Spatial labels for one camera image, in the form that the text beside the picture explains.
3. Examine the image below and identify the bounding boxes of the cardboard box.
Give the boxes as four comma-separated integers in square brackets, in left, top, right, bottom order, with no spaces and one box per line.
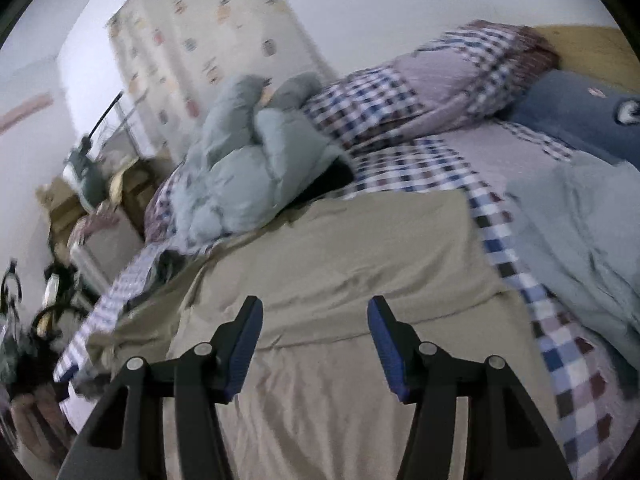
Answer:
[35,180,86,231]

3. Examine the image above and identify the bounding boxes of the wooden nightstand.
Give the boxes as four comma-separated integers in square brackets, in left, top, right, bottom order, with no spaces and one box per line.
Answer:
[107,157,173,241]

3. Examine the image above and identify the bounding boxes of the light blue garment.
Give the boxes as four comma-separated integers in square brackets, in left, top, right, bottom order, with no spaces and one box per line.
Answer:
[505,152,640,361]

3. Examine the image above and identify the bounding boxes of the blue cartoon plush pillow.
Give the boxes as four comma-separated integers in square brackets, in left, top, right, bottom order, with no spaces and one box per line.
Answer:
[500,69,640,166]

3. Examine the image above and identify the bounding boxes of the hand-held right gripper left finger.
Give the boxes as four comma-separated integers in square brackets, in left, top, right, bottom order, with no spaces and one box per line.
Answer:
[56,296,264,480]

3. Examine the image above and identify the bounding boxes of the wooden bed headboard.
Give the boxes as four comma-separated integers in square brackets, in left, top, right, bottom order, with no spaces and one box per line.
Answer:
[532,24,631,73]

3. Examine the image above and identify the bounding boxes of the green plush toy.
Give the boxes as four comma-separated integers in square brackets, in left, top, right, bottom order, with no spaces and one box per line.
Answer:
[62,135,108,211]

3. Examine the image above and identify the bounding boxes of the pink cloth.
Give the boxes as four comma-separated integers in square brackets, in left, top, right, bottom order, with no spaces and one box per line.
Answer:
[75,205,118,236]

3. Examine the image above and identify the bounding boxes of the checkered patchwork quilt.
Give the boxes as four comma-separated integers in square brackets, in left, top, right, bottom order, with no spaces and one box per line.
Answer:
[144,20,561,246]

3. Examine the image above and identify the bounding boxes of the checkered bed sheet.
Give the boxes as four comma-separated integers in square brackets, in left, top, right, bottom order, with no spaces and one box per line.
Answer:
[52,120,636,480]

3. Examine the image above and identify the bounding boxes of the black clothes rack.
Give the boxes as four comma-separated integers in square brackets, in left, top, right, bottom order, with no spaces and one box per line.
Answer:
[82,91,143,161]

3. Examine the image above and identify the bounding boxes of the grey green garment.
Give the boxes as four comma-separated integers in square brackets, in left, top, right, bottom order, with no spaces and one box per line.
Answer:
[150,250,201,281]

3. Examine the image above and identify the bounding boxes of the beige garment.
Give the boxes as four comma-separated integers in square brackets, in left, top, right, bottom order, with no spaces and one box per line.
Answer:
[87,191,561,480]

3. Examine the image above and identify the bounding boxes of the dark clutter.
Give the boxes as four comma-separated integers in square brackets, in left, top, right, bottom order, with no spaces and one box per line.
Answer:
[0,257,96,401]

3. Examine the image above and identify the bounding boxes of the light blue puffer jacket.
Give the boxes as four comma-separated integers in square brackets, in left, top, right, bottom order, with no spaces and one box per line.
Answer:
[172,72,356,251]

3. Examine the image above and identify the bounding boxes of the pineapple print curtain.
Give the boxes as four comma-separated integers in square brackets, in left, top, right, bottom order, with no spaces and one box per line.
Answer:
[107,0,341,161]

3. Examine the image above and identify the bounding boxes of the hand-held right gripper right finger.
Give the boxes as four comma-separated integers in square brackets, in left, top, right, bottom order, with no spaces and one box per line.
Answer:
[366,296,573,480]

